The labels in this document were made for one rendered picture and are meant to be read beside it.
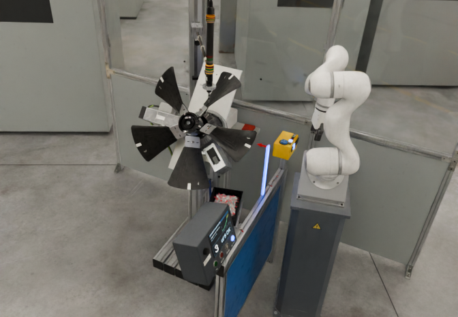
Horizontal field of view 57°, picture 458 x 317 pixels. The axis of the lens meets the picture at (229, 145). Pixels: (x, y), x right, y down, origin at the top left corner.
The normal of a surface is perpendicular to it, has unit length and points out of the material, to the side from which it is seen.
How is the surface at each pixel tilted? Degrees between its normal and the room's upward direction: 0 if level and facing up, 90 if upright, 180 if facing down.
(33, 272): 0
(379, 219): 90
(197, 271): 90
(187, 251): 90
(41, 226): 0
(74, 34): 90
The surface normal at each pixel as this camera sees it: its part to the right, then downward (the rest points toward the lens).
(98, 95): 0.06, 0.55
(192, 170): 0.37, -0.16
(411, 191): -0.43, 0.48
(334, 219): -0.20, 0.53
